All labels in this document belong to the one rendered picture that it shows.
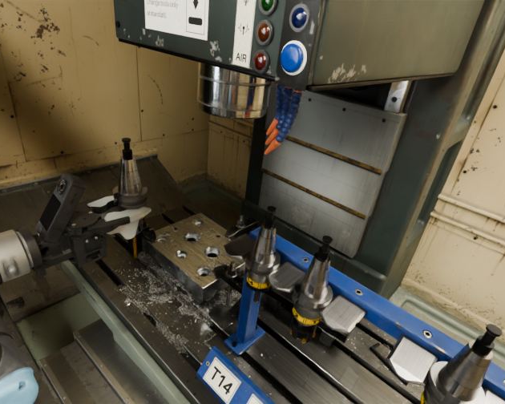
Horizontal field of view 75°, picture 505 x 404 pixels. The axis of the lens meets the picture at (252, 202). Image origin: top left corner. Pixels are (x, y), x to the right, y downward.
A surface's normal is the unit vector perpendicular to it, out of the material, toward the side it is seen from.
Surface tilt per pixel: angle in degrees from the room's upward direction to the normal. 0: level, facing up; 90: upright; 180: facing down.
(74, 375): 8
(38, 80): 90
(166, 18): 90
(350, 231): 90
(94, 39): 90
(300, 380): 0
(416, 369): 0
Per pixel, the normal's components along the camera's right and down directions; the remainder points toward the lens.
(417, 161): -0.67, 0.29
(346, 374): 0.11, -0.87
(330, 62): 0.73, 0.40
